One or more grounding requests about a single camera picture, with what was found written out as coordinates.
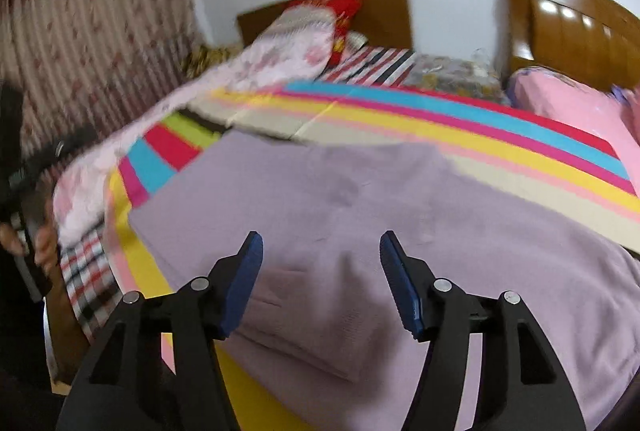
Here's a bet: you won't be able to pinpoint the striped floral curtain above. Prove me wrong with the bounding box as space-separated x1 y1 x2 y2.
1 0 203 153

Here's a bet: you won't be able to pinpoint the plaid checked bed sheet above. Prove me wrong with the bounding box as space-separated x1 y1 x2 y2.
60 224 122 342

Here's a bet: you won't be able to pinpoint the pink bed sheet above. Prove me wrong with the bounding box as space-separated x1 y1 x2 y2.
506 67 639 188

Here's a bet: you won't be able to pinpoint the colourful striped bed sheet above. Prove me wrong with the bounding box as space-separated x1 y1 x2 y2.
102 79 640 431

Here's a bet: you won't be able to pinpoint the pink floral quilt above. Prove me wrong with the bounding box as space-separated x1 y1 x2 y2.
53 6 336 249

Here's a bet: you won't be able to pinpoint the left hand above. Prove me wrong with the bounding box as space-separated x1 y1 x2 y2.
0 198 58 279

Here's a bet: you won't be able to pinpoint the dark wooden headboard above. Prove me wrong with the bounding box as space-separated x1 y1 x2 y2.
236 0 413 49

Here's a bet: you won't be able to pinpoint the brown tiger pattern blanket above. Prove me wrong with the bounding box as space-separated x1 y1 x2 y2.
182 43 243 80

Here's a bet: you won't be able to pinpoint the bedside table with cloth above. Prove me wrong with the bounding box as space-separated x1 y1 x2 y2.
402 54 511 106

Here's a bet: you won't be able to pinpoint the purple pants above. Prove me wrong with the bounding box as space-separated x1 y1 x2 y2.
129 131 639 430

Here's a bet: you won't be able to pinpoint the pink crumpled blanket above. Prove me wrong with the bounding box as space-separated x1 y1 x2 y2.
623 88 640 143

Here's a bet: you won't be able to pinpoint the glossy brown wooden headboard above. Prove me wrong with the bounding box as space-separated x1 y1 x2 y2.
506 0 639 92

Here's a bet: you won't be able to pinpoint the red patterned pillow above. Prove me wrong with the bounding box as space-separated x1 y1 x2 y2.
288 0 363 68

